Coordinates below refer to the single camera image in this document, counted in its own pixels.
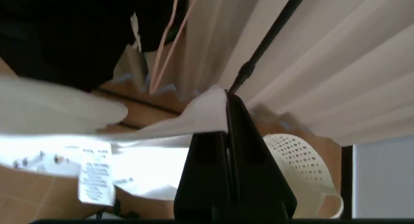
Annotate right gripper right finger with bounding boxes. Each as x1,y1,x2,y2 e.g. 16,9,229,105
225,92,298,220

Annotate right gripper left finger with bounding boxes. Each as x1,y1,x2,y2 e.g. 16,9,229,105
173,131,232,220

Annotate white garment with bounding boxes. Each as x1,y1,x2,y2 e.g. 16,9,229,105
0,73,229,208

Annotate black shorts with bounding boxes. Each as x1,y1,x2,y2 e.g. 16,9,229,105
0,0,189,93

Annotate white laundry basket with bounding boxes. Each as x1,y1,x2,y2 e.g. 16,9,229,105
263,133,345,219

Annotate pink clothes hanger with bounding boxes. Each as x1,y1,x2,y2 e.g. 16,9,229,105
148,0,202,96

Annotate black clothes rack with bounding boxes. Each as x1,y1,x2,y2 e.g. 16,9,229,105
91,0,311,131

